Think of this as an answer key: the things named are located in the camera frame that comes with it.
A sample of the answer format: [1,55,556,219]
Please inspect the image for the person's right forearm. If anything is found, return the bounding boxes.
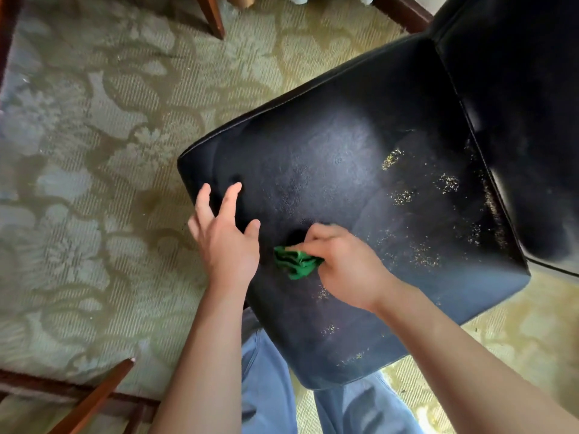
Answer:
[372,282,579,434]

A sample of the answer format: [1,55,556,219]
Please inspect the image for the brown wooden furniture frame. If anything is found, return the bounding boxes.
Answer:
[0,356,162,434]

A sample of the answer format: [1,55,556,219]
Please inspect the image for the black leather chair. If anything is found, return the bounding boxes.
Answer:
[177,0,579,392]

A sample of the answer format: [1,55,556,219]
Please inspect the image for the person's right hand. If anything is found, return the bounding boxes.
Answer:
[285,222,399,315]

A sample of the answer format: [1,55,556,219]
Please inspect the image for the person's left forearm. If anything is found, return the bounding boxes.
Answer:
[149,284,254,434]

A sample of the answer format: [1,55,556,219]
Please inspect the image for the green cleaning cloth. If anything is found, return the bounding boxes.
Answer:
[273,246,324,281]

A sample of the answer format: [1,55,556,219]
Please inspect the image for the person's left hand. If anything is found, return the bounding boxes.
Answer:
[188,181,262,294]

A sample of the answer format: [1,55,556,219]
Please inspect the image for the light blue jeans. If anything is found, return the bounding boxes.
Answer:
[240,307,424,434]

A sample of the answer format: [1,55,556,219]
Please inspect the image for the dark wooden baseboard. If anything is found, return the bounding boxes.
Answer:
[373,0,435,34]

